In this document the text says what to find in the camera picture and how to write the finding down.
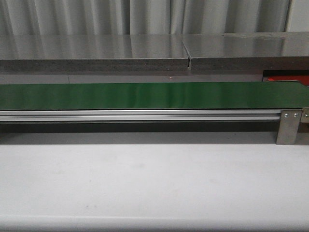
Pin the grey counter slab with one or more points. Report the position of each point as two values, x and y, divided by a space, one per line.
92 53
248 51

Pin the red plastic tray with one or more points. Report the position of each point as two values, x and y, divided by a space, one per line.
303 79

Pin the grey counter left slab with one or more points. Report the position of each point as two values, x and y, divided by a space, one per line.
92 53

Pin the grey curtain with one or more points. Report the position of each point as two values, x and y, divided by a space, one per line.
96 17

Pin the green conveyor belt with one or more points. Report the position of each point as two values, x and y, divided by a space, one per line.
194 95

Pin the aluminium conveyor side rail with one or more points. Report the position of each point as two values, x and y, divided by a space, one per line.
138 115

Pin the grey counter right slab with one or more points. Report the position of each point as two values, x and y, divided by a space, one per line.
248 51

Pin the steel end bracket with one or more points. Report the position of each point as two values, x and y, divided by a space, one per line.
304 121

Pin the steel conveyor support bracket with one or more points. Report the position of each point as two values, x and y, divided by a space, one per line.
288 128

